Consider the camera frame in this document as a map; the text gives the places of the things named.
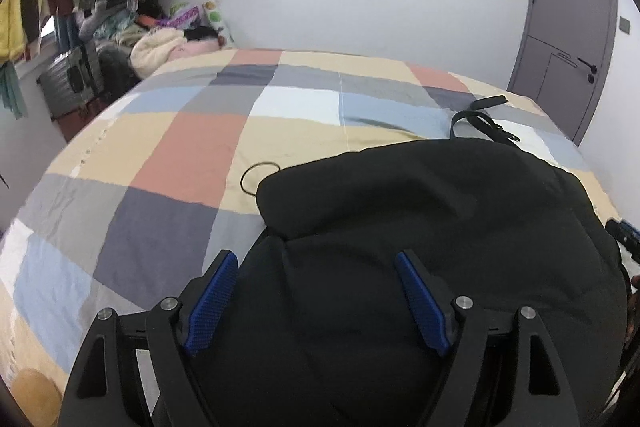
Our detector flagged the teal hanging garment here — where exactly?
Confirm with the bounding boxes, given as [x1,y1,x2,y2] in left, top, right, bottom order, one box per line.
[0,59,29,120]

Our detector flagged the red suitcase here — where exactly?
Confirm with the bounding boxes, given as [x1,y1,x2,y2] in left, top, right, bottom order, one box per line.
[52,99,109,142]

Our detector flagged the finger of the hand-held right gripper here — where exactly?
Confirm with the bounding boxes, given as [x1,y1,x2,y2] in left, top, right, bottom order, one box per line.
[605,217,640,265]

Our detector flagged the cream fleece blanket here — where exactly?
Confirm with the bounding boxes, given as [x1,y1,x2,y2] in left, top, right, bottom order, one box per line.
[130,29,186,78]

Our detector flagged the pile of clothes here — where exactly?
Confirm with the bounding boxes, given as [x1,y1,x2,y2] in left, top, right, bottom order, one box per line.
[75,2,152,48]

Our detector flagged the black strap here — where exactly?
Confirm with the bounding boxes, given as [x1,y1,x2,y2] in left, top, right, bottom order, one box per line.
[450,95,521,144]

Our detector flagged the purple bag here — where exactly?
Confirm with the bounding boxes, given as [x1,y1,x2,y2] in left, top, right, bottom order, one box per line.
[160,4,202,30]

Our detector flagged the grey door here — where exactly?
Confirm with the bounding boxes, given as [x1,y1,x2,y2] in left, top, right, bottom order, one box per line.
[506,0,619,146]

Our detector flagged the black cable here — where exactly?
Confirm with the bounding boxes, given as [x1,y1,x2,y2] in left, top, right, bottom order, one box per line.
[240,162,281,198]

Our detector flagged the black door handle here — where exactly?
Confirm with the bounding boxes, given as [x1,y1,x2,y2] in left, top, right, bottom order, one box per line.
[575,56,600,86]

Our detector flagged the bed with checkered sheet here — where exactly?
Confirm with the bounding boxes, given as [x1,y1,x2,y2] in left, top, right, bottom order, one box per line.
[0,48,626,427]

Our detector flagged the black puffer jacket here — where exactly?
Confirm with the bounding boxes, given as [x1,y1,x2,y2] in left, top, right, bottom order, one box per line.
[255,138,629,427]

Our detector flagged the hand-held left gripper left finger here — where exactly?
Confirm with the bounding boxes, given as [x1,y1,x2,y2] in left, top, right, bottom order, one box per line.
[57,249,240,427]

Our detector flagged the pink pillow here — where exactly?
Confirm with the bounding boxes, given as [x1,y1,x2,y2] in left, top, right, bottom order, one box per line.
[170,41,222,60]

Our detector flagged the polka dot rolled mat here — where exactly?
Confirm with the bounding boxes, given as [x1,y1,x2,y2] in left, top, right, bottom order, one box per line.
[202,1,235,50]

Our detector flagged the grey hard suitcase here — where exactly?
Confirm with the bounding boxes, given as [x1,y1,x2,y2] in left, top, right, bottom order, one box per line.
[37,47,101,118]

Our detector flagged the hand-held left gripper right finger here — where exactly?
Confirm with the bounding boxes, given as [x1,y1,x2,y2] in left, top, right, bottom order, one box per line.
[394,249,581,427]

